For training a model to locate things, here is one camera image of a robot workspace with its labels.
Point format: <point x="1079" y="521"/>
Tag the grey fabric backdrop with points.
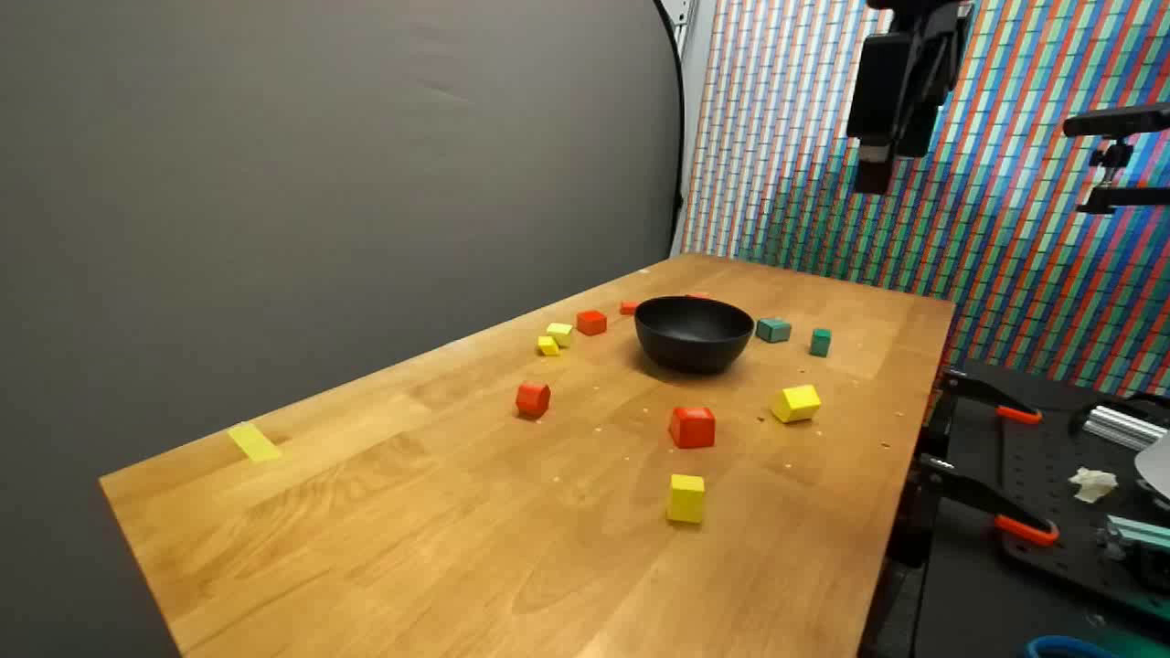
<point x="305" y="185"/>

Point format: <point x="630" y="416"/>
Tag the green wooden block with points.
<point x="820" y="346"/>

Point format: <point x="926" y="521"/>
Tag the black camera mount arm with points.
<point x="1115" y="124"/>

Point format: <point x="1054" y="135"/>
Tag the teal tool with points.
<point x="1139" y="533"/>

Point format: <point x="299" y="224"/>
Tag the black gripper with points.
<point x="881" y="85"/>

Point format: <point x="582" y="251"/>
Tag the black bowl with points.
<point x="691" y="346"/>

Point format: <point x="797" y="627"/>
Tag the teal wooden block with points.
<point x="773" y="331"/>

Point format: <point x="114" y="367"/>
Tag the small orange-red wooden block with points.
<point x="625" y="310"/>

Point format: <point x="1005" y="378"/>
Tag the grey round plate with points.
<point x="1155" y="471"/>

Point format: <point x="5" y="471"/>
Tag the multicoloured patterned backdrop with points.
<point x="1011" y="242"/>

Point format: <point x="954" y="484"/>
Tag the black perforated side table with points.
<point x="1054" y="487"/>

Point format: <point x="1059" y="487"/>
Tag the white plastic part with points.
<point x="1093" y="484"/>

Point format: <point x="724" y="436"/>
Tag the grey metal bar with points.
<point x="1119" y="426"/>

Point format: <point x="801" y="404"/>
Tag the red wooden block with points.
<point x="691" y="430"/>
<point x="530" y="402"/>
<point x="590" y="324"/>

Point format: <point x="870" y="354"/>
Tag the blue round object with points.
<point x="1074" y="648"/>

